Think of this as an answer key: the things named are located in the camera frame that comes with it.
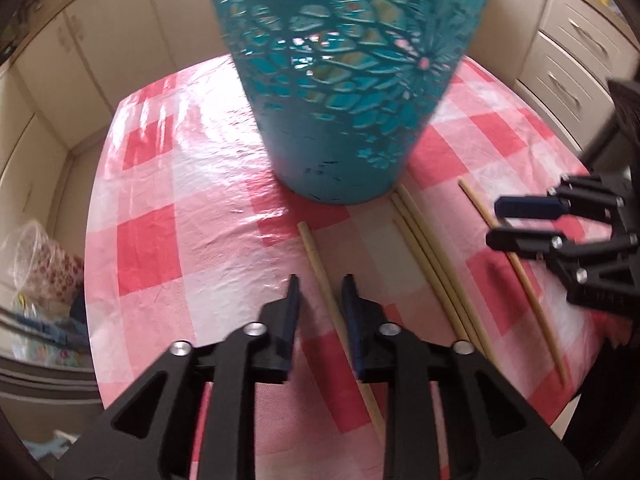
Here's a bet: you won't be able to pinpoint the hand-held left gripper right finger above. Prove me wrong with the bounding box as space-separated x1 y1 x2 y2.
342 274 583 480

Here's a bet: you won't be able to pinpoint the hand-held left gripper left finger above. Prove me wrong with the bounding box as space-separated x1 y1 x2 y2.
65 274 303 480

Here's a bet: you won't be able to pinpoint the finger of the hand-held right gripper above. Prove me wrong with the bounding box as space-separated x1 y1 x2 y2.
486 228 638 283
494 174 626 223

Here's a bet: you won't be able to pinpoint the blue perforated plastic basket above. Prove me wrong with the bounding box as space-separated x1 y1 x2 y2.
199 0 501 205

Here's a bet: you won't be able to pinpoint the white drawer cabinets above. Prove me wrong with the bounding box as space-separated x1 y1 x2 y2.
492 0 640 158

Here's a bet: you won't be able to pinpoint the red checked plastic tablecloth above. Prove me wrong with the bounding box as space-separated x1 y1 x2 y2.
85 52 608 480

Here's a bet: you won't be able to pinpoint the clear floral plastic bin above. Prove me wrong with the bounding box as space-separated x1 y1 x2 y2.
7 220 86 311

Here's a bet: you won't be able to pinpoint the white base cabinets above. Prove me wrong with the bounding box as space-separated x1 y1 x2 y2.
0 0 236 181

